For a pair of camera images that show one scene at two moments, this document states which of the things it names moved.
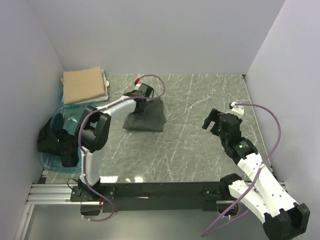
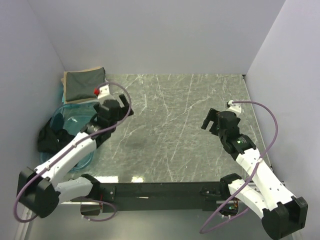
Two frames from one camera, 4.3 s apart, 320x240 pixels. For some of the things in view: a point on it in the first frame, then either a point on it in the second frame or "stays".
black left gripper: x=139 y=111 → x=123 y=114
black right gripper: x=214 y=116 stays
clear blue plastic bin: x=72 y=114 stays
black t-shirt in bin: x=53 y=139 stays
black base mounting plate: x=156 y=196 stays
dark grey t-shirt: x=152 y=118 → x=80 y=85
